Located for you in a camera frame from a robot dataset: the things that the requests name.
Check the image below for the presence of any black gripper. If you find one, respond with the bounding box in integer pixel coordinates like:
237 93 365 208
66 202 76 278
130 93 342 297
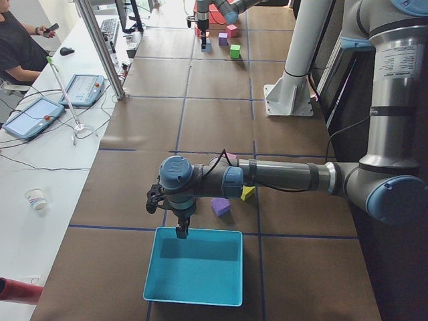
173 207 195 239
197 19 209 51

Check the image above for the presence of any blue foam block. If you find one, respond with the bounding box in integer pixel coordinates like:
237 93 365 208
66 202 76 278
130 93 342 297
201 38 212 52

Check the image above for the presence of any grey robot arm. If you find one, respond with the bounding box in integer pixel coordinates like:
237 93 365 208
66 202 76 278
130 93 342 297
146 1 427 239
187 0 261 49

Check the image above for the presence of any red foam block far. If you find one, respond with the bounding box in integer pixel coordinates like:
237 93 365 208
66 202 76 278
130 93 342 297
194 26 201 37

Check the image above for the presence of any purple foam block right side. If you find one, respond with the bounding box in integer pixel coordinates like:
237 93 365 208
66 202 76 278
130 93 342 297
218 32 229 46

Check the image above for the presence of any red plastic bin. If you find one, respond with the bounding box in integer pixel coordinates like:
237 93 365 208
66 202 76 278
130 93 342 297
204 9 227 25

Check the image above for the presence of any red foam block near bin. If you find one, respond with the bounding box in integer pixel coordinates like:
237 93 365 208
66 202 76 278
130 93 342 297
225 24 239 39

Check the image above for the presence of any green foam block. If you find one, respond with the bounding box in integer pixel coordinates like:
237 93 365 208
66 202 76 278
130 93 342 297
229 44 241 59

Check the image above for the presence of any blue plastic bin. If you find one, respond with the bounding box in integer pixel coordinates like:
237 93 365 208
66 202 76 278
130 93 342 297
142 227 243 307

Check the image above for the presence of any purple foam block near bin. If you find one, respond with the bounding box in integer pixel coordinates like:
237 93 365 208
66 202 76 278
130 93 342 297
211 197 231 217

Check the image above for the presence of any black monitor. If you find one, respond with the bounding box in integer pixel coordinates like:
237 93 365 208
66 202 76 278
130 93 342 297
115 0 144 34

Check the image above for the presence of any yellow foam block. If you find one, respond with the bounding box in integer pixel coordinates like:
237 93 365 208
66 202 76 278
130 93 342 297
240 186 255 202

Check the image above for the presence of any pink foam block left side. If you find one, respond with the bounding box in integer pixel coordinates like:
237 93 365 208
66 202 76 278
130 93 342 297
226 153 238 161

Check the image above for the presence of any black keyboard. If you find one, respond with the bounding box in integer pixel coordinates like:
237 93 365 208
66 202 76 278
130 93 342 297
100 18 119 45

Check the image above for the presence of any teach pendant far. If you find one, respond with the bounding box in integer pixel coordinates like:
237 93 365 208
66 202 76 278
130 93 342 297
66 74 104 108

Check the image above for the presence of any teach pendant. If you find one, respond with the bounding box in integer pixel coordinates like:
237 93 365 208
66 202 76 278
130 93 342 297
2 98 65 140
66 74 104 108

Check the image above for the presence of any black computer mouse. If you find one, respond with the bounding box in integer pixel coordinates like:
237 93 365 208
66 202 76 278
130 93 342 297
60 47 75 56

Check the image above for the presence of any black smartphone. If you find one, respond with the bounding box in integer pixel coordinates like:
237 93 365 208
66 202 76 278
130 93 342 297
43 23 60 37

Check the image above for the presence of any white selfie stick tripod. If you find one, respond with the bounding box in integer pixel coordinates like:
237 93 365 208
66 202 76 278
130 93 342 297
46 56 98 146

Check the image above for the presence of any white paper cup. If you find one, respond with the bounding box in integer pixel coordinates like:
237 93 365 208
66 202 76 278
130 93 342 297
25 189 47 211

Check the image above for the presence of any red cylinder object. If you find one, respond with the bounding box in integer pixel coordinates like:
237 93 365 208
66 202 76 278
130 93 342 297
1 278 43 305

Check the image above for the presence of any person in black shirt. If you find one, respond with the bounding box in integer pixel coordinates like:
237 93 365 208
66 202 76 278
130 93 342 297
1 7 56 86

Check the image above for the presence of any teach pendant near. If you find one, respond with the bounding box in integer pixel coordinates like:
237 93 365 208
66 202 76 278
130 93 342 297
2 98 65 140

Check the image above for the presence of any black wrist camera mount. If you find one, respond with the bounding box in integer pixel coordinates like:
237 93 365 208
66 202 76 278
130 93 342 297
146 184 171 214

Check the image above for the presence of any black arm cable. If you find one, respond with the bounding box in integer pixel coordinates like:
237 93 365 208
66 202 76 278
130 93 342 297
200 110 374 195

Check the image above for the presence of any aluminium frame post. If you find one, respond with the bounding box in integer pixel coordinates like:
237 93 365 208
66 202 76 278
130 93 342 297
75 0 125 100

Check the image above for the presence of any white camera post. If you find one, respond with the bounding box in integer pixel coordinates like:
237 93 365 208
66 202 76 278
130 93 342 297
263 0 333 116

